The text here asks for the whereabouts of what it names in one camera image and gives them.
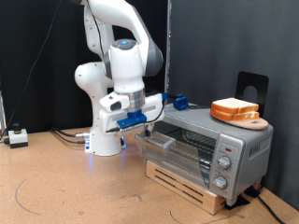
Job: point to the silver oven temperature knob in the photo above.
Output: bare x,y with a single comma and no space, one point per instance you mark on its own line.
224,163

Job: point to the silver oven timer knob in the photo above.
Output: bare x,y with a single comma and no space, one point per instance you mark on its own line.
220,182

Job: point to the emergency stop button box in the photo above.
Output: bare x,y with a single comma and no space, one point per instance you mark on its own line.
18,138

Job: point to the wooden crate base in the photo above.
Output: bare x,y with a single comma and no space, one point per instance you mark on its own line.
174,183

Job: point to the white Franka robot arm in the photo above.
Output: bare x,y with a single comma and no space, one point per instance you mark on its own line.
96,81

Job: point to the black metal bookend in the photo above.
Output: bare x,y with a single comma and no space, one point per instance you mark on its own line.
252,79

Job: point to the small round wooden board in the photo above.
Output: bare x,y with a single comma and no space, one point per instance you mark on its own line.
252,125

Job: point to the white bread slice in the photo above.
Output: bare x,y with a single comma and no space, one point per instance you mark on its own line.
224,116
233,104

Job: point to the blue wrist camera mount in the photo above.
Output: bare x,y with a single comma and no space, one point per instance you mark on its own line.
132,118

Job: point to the silver toaster oven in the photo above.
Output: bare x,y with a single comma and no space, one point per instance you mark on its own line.
249,161

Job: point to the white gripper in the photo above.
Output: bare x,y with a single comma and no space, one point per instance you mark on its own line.
154,107

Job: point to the vertical metal pole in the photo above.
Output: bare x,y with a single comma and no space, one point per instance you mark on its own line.
168,37

